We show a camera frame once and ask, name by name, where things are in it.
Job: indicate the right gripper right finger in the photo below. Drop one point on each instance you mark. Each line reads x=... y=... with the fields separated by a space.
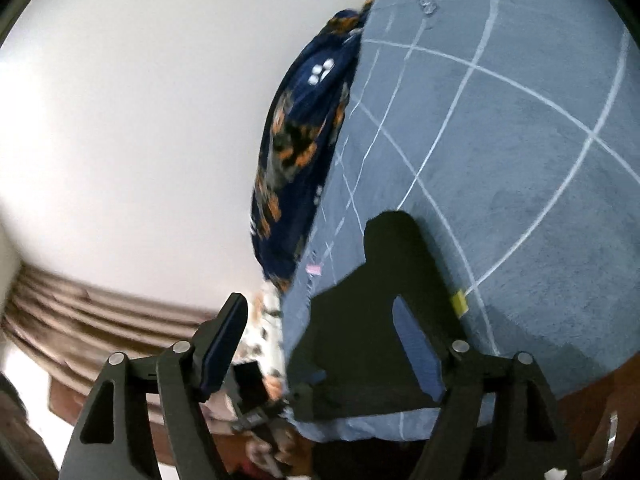
x=497 y=417

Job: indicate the black pants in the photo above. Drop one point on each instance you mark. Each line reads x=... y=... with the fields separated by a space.
x=377 y=342

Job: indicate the left hand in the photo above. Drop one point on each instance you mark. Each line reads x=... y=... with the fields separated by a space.
x=274 y=449

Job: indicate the white floral pillow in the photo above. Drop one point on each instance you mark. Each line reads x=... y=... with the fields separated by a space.
x=261 y=341

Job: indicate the brown striped curtain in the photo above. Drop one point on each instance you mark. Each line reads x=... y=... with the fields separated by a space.
x=70 y=329

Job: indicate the navy dog print blanket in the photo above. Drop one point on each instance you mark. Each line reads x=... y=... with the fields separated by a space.
x=298 y=143

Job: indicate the blue grid bedsheet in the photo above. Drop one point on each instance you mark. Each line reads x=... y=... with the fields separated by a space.
x=509 y=129

